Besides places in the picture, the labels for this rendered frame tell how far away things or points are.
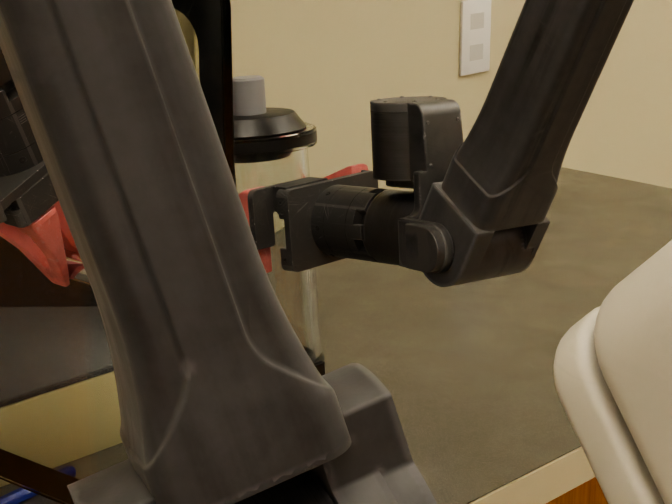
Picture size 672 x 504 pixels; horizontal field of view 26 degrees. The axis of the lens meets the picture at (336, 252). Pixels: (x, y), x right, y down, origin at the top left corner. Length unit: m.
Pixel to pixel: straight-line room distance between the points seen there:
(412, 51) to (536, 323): 0.65
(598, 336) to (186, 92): 0.16
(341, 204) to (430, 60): 1.10
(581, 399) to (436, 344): 1.07
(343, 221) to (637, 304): 0.65
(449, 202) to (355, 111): 1.09
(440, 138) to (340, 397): 0.61
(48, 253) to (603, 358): 0.51
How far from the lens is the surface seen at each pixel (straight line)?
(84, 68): 0.41
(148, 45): 0.41
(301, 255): 1.13
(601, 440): 0.50
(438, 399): 1.42
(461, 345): 1.56
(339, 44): 2.05
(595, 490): 1.44
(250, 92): 1.19
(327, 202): 1.13
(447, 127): 1.06
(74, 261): 0.95
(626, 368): 0.48
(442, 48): 2.22
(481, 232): 0.99
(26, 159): 0.89
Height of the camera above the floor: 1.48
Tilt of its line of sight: 16 degrees down
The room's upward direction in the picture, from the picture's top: straight up
